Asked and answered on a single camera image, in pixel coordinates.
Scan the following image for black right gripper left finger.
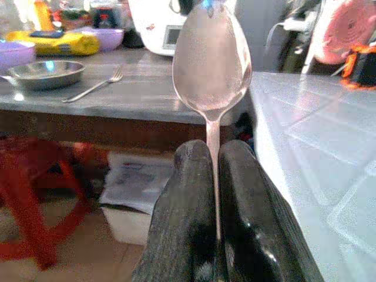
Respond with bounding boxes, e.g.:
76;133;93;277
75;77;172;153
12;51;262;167
131;139;221;282

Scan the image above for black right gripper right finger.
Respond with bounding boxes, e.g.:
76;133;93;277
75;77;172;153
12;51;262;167
217;139;324;282

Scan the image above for silver metal spoon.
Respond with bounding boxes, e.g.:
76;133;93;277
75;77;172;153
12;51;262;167
172;2;253;242

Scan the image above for white storage box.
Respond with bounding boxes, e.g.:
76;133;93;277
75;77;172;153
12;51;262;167
99;151;174;246

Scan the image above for grey wooden table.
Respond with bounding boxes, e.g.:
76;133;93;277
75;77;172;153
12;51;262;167
0;48;253;153

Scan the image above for silver metal fork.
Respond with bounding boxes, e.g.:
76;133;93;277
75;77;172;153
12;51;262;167
62;66;124;103

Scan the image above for red plastic stool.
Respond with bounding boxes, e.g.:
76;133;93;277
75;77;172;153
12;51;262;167
0;136;98;271

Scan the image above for white kitchen appliance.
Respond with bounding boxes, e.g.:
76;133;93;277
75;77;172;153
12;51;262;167
127;0;192;57

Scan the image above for black orange device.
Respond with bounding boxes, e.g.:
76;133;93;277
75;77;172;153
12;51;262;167
341;43;376;90

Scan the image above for purple plastic bowl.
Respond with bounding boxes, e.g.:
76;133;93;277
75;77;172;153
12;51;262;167
76;27;125;52

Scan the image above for round metal plate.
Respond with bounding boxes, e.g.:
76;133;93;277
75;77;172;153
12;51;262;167
0;61;86;91

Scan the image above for yellow plastic bag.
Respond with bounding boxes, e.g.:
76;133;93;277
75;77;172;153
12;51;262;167
5;30;101;56

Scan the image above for pink round fan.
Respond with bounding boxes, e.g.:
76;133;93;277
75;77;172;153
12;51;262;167
315;0;376;65

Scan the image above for purple plastic container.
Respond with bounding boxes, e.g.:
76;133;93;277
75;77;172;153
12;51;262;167
0;41;37;74

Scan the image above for orange bottle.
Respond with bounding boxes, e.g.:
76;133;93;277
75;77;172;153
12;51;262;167
33;0;56;32

